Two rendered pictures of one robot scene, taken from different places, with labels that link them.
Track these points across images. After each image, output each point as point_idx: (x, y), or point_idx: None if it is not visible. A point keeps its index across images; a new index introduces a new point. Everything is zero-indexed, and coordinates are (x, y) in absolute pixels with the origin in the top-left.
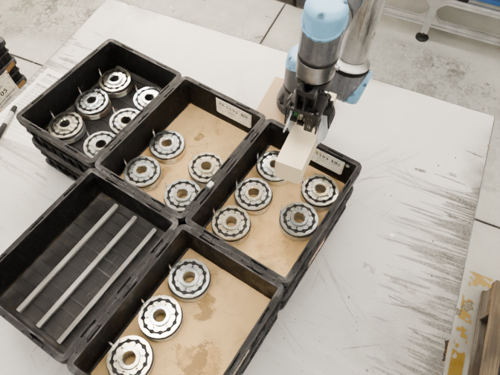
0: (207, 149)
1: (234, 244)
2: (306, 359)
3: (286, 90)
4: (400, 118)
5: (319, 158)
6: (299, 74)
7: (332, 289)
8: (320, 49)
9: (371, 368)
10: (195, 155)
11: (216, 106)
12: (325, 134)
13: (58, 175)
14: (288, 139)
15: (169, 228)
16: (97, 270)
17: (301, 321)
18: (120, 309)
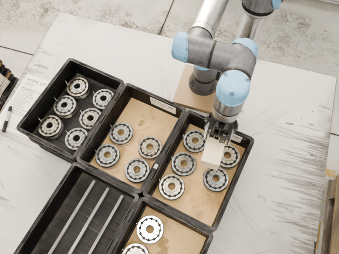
0: (148, 132)
1: (175, 200)
2: None
3: (195, 79)
4: (273, 85)
5: None
6: (215, 116)
7: (240, 215)
8: (231, 109)
9: None
10: (140, 137)
11: (150, 101)
12: (232, 136)
13: (49, 154)
14: (207, 142)
15: (133, 200)
16: (89, 228)
17: (222, 239)
18: None
